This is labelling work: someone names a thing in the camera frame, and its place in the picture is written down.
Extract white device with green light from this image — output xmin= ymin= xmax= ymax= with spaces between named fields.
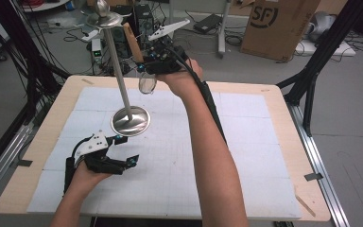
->
xmin=91 ymin=38 xmax=104 ymax=63

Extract person's right hand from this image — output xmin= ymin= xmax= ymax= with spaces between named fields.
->
xmin=156 ymin=58 xmax=204 ymax=98

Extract black computer tower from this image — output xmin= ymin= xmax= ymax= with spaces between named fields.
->
xmin=133 ymin=3 xmax=156 ymax=50

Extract metal rack stand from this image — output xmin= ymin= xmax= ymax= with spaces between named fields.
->
xmin=85 ymin=0 xmax=151 ymax=137

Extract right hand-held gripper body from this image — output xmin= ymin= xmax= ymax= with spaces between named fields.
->
xmin=143 ymin=18 xmax=191 ymax=76

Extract white gridded table mat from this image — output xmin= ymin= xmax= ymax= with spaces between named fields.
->
xmin=26 ymin=86 xmax=303 ymax=220

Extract black metal frame strut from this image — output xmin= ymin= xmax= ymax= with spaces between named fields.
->
xmin=0 ymin=0 xmax=71 ymax=118
xmin=276 ymin=0 xmax=363 ymax=137

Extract aluminium rail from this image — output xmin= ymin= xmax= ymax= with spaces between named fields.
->
xmin=0 ymin=122 xmax=36 ymax=207
xmin=285 ymin=102 xmax=351 ymax=227

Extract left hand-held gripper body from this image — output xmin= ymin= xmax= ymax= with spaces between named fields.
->
xmin=71 ymin=130 xmax=129 ymax=176

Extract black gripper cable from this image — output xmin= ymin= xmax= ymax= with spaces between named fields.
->
xmin=62 ymin=135 xmax=93 ymax=195
xmin=165 ymin=46 xmax=229 ymax=145

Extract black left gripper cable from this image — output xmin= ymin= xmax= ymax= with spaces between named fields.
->
xmin=62 ymin=135 xmax=93 ymax=195

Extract wooden handled mesh strainer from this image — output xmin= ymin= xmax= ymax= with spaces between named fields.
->
xmin=122 ymin=22 xmax=158 ymax=96

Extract brown cardboard box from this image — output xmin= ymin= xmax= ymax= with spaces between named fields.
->
xmin=239 ymin=0 xmax=321 ymax=62

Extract thin wooden stick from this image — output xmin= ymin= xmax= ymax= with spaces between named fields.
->
xmin=294 ymin=193 xmax=317 ymax=218

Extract person's left hand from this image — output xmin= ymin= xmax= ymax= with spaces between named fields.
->
xmin=71 ymin=161 xmax=112 ymax=195

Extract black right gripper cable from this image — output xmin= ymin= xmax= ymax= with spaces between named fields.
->
xmin=165 ymin=46 xmax=229 ymax=145

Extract flat black case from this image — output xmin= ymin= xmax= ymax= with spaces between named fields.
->
xmin=193 ymin=13 xmax=222 ymax=34

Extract white foam board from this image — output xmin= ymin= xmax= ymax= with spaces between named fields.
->
xmin=294 ymin=40 xmax=357 ymax=58

